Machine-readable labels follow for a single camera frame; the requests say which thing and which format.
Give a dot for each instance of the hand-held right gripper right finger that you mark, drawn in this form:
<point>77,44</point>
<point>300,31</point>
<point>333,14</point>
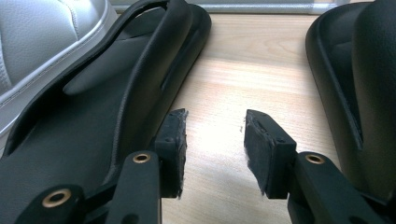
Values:
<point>264,155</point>

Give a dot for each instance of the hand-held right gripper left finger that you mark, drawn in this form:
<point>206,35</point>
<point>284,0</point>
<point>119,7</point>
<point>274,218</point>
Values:
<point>172,155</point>

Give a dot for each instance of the black slipper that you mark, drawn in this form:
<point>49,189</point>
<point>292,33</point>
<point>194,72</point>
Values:
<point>373,93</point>
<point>93,124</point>

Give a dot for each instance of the white sneaker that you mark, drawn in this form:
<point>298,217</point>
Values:
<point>37,37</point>

